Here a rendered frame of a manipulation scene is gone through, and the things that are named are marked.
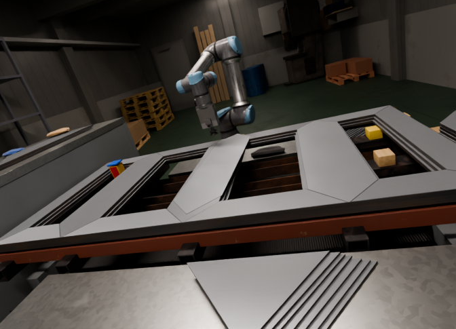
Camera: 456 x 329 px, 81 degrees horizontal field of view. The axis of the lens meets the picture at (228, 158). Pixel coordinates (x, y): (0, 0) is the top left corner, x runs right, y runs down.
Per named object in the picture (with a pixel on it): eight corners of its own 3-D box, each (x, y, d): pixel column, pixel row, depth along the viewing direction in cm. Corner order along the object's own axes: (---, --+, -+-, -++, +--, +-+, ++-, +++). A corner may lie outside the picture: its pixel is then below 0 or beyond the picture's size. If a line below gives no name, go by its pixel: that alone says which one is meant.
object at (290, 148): (404, 138, 131) (404, 133, 130) (169, 179, 165) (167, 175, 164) (389, 127, 149) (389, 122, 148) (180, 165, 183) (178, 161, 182)
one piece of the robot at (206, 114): (191, 104, 128) (201, 136, 133) (208, 99, 126) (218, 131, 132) (195, 100, 137) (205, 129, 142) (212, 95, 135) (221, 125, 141)
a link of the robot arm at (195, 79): (205, 69, 129) (197, 72, 123) (212, 91, 133) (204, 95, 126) (192, 72, 133) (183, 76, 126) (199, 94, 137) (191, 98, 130)
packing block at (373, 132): (383, 138, 109) (382, 129, 108) (370, 140, 110) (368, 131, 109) (378, 133, 114) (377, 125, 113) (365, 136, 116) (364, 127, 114)
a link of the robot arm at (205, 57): (203, 43, 172) (171, 82, 140) (217, 38, 167) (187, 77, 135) (210, 60, 179) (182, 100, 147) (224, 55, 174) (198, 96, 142)
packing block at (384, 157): (395, 165, 88) (395, 154, 86) (379, 167, 89) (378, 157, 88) (389, 157, 93) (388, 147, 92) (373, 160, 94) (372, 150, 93)
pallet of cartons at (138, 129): (119, 144, 651) (112, 126, 635) (155, 136, 634) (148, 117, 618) (89, 166, 529) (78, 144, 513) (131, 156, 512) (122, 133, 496)
